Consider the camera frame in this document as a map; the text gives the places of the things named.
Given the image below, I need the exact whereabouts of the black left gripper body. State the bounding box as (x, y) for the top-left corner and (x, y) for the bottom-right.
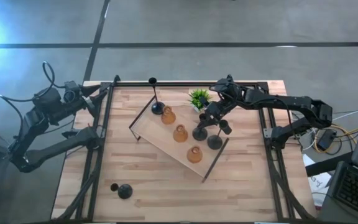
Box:
(63, 89), (94, 113)

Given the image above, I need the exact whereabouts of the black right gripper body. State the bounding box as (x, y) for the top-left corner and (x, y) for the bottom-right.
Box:
(206, 98), (232, 123)

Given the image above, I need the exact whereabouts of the black metal candlestick holder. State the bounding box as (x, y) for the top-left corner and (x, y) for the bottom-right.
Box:
(206, 119), (233, 151)
(191, 113), (209, 142)

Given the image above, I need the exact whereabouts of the amber ribbed glass candle holder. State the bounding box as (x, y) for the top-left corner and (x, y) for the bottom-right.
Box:
(186, 145), (204, 164)
(160, 105), (177, 126)
(172, 124), (189, 144)

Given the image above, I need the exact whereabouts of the tall black candlestick holder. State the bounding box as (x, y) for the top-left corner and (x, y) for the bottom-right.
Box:
(147, 77), (167, 116)

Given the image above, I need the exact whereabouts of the green plant in white pot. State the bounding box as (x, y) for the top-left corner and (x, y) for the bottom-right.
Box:
(188, 88), (213, 113)

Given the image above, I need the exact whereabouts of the wooden shelf with black legs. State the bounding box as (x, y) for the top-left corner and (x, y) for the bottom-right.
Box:
(128, 95), (231, 184)

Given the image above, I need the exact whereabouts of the short black candlestick holder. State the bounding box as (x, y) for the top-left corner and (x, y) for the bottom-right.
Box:
(109, 182), (134, 200)

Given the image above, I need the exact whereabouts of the black power brick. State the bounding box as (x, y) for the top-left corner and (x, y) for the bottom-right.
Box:
(316, 128), (338, 152)

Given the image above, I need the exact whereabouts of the black bar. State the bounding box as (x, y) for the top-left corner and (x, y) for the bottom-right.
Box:
(304, 151), (354, 178)

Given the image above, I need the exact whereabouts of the white paper sheet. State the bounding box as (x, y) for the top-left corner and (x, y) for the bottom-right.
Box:
(302, 153), (333, 210)

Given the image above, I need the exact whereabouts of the grey laptop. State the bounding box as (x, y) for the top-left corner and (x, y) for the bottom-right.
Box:
(317, 90), (358, 224)

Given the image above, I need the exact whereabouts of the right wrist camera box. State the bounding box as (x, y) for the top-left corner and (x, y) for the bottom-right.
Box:
(198, 96), (212, 109)

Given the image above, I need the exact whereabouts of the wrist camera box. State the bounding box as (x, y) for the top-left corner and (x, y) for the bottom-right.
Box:
(63, 80), (81, 104)
(198, 96), (212, 109)

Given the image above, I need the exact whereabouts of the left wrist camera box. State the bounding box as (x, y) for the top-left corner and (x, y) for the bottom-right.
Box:
(63, 80), (81, 104)

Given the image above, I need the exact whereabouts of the black side mount bracket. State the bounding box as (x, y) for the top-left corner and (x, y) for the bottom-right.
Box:
(62, 129), (84, 140)

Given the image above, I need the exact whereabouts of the black aluminium table frame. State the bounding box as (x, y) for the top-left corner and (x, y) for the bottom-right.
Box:
(56, 74), (315, 223)

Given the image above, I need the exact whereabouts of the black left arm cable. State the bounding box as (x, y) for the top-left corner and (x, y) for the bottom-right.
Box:
(0, 60), (67, 132)

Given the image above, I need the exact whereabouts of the yellow cable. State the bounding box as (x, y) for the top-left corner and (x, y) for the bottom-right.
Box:
(313, 124), (358, 156)

